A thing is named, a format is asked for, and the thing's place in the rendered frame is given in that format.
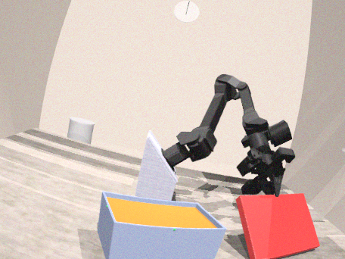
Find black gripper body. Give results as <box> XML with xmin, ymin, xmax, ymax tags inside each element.
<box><xmin>241</xmin><ymin>145</ymin><xmax>295</xmax><ymax>195</ymax></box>

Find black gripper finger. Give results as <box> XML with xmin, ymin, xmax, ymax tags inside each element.
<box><xmin>252</xmin><ymin>180</ymin><xmax>274</xmax><ymax>195</ymax></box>
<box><xmin>265</xmin><ymin>167</ymin><xmax>285</xmax><ymax>197</ymax></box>

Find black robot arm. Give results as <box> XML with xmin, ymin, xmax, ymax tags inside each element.
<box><xmin>161</xmin><ymin>74</ymin><xmax>292</xmax><ymax>177</ymax></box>

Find red box lid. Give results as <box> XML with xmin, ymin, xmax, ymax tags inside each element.
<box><xmin>235</xmin><ymin>193</ymin><xmax>320</xmax><ymax>259</ymax></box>

